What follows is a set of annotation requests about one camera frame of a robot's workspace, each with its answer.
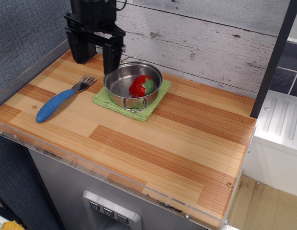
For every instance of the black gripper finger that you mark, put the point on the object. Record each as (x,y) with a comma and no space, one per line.
(111,56)
(82,50)

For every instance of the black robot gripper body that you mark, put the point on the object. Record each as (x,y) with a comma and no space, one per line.
(99,17)

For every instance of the blue handled metal fork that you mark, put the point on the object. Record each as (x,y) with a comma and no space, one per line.
(51,106)

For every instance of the stainless steel pot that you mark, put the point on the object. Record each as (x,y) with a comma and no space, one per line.
(117,83)

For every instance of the red toy strawberry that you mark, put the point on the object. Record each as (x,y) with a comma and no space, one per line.
(142,86)

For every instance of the green folded cloth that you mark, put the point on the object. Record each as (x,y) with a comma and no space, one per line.
(102,98)

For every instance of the clear acrylic edge guard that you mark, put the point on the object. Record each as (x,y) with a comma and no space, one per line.
(138,189)

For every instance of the silver toy fridge cabinet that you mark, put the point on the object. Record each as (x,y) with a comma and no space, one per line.
(69,190)

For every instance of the grey dispenser button panel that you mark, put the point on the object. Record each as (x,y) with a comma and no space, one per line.
(110,212)

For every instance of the yellow object at corner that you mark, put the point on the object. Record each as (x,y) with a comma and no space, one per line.
(12,225)

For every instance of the white toy sink unit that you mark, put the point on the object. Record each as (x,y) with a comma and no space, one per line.
(272,153)

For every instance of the dark grey left post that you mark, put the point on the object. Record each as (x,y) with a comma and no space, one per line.
(73,20)

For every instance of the dark grey post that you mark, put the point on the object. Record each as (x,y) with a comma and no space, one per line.
(73,20)
(275,57)

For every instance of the dark grey right post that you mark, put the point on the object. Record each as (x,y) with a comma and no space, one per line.
(275,57)

